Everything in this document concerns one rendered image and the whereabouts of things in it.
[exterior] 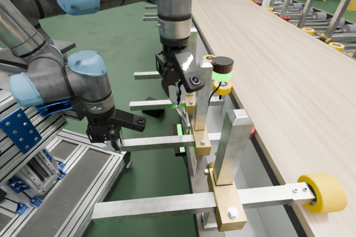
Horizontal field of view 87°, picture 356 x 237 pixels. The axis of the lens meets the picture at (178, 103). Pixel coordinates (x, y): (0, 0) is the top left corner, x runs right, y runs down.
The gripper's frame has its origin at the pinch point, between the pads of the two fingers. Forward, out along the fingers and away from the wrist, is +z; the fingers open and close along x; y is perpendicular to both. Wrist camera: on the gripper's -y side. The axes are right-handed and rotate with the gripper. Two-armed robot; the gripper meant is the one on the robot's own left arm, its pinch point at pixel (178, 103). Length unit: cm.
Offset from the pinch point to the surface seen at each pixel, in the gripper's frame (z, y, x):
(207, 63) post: -12.1, -0.9, -8.2
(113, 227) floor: 101, 13, 38
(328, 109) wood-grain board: 11, -16, -55
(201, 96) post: -1.5, -1.6, -6.9
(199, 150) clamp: 15.1, -8.7, -3.9
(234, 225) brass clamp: 4.3, -32.3, 3.6
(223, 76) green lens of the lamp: -9.1, -4.5, -11.6
